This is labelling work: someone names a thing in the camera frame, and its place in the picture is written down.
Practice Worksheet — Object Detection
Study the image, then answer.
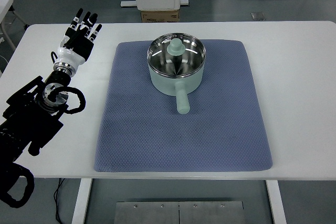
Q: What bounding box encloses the cardboard box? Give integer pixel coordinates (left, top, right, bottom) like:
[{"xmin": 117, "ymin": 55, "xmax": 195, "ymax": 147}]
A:
[{"xmin": 141, "ymin": 10, "xmax": 180, "ymax": 23}]

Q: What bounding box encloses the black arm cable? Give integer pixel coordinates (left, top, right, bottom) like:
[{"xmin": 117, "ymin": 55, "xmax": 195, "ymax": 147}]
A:
[{"xmin": 52, "ymin": 85, "xmax": 87, "ymax": 116}]

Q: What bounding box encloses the glass lid green knob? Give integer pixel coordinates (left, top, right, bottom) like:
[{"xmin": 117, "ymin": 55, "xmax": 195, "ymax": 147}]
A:
[{"xmin": 147, "ymin": 33, "xmax": 206, "ymax": 79}]

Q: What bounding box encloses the white table leg right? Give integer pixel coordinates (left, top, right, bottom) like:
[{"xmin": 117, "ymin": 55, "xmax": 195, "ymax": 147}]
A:
[{"xmin": 266, "ymin": 180, "xmax": 287, "ymax": 224}]

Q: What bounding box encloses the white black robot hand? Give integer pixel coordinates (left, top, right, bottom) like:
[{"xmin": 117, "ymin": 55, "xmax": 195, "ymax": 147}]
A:
[{"xmin": 52, "ymin": 8, "xmax": 102, "ymax": 76}]

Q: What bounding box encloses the white table leg left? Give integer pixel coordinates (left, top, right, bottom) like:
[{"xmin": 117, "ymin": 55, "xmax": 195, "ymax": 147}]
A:
[{"xmin": 71, "ymin": 178, "xmax": 93, "ymax": 224}]

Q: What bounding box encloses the blue quilted mat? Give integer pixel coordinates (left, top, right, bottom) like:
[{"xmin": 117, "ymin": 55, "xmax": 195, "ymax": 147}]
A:
[{"xmin": 94, "ymin": 40, "xmax": 272, "ymax": 172}]

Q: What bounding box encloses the floor outlet cover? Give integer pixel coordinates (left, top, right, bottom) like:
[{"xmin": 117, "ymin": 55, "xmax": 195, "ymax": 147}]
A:
[{"xmin": 250, "ymin": 12, "xmax": 266, "ymax": 21}]

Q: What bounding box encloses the black floor cable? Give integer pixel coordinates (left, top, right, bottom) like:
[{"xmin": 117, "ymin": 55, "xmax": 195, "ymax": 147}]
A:
[{"xmin": 53, "ymin": 178, "xmax": 66, "ymax": 224}]

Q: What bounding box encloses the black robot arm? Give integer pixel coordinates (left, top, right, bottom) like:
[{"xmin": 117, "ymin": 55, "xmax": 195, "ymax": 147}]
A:
[{"xmin": 1, "ymin": 69, "xmax": 86, "ymax": 208}]

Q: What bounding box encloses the green pot with handle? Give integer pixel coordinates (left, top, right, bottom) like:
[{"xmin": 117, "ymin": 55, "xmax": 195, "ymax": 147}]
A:
[{"xmin": 146, "ymin": 33, "xmax": 206, "ymax": 114}]

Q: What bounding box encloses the white table leg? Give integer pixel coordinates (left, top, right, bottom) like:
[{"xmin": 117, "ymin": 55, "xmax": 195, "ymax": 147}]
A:
[
  {"xmin": 71, "ymin": 178, "xmax": 93, "ymax": 224},
  {"xmin": 266, "ymin": 180, "xmax": 287, "ymax": 224}
]

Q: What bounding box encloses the white side table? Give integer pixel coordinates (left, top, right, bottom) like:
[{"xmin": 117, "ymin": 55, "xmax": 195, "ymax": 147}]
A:
[{"xmin": 0, "ymin": 0, "xmax": 29, "ymax": 51}]

